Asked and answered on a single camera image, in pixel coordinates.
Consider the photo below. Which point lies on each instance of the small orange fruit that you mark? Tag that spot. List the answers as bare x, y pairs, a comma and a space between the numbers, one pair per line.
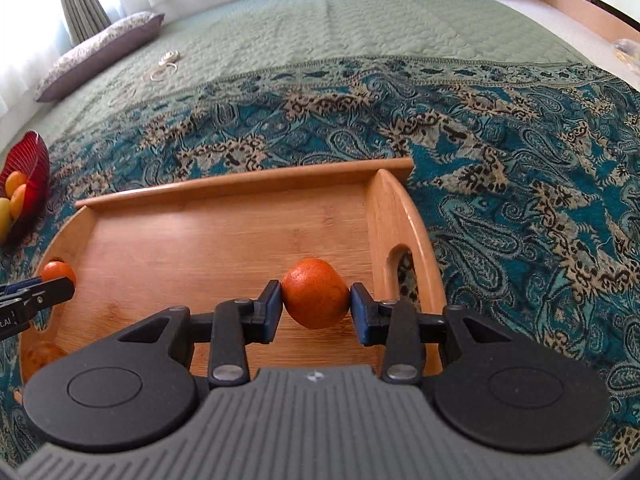
20, 201
14, 183

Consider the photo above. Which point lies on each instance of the wooden serving tray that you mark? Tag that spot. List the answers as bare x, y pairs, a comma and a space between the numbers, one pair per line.
225, 240

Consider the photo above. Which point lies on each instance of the wooden bed frame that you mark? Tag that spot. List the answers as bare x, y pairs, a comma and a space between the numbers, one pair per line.
575, 5

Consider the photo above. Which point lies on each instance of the green quilted bedspread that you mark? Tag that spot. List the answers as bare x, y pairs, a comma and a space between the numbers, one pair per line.
325, 25

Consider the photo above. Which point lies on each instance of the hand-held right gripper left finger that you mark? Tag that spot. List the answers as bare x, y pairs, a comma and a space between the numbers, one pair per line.
272, 310

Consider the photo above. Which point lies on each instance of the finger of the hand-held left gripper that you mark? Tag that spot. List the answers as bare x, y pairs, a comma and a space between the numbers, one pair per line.
22, 288
52, 294

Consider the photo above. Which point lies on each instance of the white mattress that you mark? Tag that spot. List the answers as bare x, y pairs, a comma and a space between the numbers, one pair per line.
550, 25

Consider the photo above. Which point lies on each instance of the orange mandarin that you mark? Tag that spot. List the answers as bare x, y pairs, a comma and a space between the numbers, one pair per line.
57, 271
315, 292

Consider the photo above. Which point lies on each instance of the clear plastic wrapper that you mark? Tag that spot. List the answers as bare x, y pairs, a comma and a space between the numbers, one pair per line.
627, 50

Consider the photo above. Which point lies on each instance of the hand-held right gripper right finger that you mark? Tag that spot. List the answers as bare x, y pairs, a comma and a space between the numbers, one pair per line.
360, 315

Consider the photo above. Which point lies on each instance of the red glass bowl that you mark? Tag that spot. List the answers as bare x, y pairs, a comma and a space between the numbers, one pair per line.
35, 160

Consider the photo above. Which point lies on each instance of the teal paisley blanket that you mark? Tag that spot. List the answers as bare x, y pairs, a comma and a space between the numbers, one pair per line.
500, 185

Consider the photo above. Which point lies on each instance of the floral grey pillow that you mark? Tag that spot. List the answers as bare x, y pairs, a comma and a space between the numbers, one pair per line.
100, 50

